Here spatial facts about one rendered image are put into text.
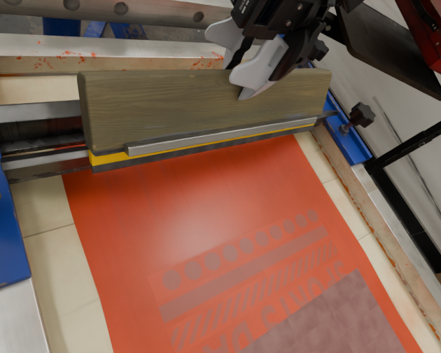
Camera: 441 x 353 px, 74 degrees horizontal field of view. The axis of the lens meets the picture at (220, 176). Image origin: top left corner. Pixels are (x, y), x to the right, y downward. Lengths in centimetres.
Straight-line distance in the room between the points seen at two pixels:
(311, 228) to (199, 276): 21
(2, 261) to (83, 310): 9
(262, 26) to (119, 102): 14
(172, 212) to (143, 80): 18
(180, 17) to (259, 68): 27
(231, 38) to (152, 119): 13
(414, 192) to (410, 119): 52
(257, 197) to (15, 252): 31
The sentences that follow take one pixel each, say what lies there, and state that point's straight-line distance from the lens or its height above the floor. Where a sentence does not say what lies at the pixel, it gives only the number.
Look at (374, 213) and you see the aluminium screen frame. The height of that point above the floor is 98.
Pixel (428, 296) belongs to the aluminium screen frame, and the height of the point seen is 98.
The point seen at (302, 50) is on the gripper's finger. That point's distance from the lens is 30.
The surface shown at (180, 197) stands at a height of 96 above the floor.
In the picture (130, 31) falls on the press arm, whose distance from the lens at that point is 66.
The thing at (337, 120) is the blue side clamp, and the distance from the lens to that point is 63.
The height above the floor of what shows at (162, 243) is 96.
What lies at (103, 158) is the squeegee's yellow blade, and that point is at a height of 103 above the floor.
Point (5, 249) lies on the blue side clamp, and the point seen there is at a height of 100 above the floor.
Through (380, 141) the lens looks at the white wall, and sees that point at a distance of 252.
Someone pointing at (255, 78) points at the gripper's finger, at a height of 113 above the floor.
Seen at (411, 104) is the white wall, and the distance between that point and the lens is 241.
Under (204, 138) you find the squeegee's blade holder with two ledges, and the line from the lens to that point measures 34.
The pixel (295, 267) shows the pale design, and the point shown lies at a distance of 46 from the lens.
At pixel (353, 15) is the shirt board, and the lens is 128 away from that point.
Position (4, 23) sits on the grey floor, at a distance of 206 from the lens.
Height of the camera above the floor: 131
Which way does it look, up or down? 52 degrees down
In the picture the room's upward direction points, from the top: 42 degrees clockwise
